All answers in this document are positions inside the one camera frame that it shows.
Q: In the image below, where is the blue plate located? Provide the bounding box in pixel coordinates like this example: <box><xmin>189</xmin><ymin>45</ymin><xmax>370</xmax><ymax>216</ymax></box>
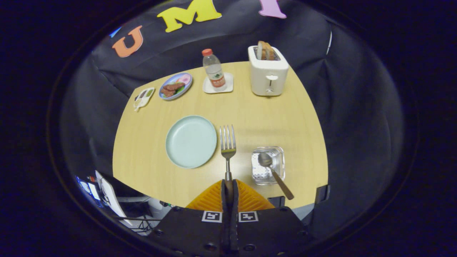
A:
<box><xmin>159</xmin><ymin>72</ymin><xmax>193</xmax><ymax>101</ymax></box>

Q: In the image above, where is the pale green plate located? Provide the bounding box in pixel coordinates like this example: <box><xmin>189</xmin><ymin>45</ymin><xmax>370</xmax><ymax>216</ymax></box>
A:
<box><xmin>165</xmin><ymin>115</ymin><xmax>217</xmax><ymax>169</ymax></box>

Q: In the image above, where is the water bottle with red cap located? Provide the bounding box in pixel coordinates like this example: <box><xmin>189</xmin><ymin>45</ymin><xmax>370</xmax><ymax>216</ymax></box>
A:
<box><xmin>202</xmin><ymin>49</ymin><xmax>227</xmax><ymax>92</ymax></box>

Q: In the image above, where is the white divided sauce dish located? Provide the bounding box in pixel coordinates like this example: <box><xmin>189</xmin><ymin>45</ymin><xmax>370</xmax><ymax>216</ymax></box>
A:
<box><xmin>134</xmin><ymin>87</ymin><xmax>155</xmax><ymax>112</ymax></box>

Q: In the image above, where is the metal spoon with brown handle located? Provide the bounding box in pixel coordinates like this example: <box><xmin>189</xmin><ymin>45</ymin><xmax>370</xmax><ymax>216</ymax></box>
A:
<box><xmin>258</xmin><ymin>152</ymin><xmax>295</xmax><ymax>200</ymax></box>

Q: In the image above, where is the white square coaster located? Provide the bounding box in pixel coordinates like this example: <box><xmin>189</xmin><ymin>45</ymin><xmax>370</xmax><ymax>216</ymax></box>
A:
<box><xmin>202</xmin><ymin>73</ymin><xmax>234</xmax><ymax>94</ymax></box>

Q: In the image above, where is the white board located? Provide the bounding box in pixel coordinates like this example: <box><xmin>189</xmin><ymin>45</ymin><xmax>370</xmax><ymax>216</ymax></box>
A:
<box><xmin>95</xmin><ymin>170</ymin><xmax>133</xmax><ymax>227</ymax></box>

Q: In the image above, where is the blue lit screen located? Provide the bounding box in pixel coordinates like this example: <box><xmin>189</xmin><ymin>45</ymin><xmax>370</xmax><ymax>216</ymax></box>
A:
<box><xmin>76</xmin><ymin>176</ymin><xmax>101</xmax><ymax>201</ymax></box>

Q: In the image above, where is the metal fork with brown handle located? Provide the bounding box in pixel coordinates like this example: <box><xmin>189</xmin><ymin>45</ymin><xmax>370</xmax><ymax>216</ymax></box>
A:
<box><xmin>219</xmin><ymin>125</ymin><xmax>237</xmax><ymax>195</ymax></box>

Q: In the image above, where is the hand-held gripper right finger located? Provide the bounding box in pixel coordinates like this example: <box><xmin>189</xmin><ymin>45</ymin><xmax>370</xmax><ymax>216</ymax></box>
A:
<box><xmin>230</xmin><ymin>180</ymin><xmax>315</xmax><ymax>257</ymax></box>

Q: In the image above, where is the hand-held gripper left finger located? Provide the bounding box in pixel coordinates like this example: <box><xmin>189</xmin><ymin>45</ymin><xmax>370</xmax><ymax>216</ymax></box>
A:
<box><xmin>148</xmin><ymin>180</ymin><xmax>230</xmax><ymax>257</ymax></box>

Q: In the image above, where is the white toaster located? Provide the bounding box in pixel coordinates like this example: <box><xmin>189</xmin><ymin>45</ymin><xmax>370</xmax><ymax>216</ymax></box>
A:
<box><xmin>248</xmin><ymin>45</ymin><xmax>289</xmax><ymax>97</ymax></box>

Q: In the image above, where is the clear plastic drain basket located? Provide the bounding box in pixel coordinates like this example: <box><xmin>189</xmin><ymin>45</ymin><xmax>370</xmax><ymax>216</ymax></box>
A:
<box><xmin>251</xmin><ymin>146</ymin><xmax>286</xmax><ymax>185</ymax></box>

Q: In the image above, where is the black backdrop cloth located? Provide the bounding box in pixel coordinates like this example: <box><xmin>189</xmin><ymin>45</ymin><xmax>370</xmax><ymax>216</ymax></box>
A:
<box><xmin>59</xmin><ymin>0</ymin><xmax>404</xmax><ymax>240</ymax></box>

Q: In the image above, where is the black table clamp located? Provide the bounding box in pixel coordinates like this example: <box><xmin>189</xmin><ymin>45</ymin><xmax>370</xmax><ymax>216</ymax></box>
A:
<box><xmin>315</xmin><ymin>185</ymin><xmax>331</xmax><ymax>204</ymax></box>

